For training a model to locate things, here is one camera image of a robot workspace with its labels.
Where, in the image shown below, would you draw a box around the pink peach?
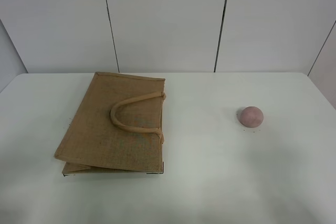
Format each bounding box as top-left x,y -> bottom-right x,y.
238,106 -> 264,128

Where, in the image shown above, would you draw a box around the brown linen tote bag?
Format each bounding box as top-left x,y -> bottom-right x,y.
54,72 -> 166,175

